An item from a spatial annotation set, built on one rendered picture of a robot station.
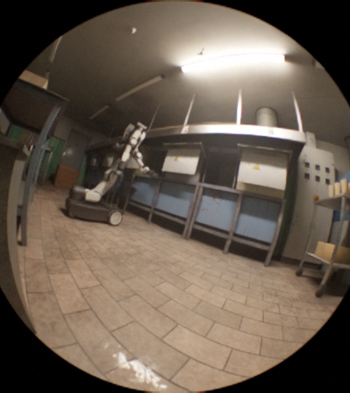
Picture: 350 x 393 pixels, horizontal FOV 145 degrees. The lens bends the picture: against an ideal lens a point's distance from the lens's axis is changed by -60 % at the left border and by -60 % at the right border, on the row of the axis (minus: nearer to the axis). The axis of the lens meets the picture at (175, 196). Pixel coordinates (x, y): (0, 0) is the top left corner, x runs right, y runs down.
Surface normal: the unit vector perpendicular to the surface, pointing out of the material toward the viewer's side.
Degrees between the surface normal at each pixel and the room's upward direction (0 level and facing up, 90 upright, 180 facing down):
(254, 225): 90
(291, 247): 90
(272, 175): 90
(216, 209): 90
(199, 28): 180
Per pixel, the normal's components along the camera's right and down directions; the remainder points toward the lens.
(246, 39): -0.26, 0.96
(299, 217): -0.54, -0.18
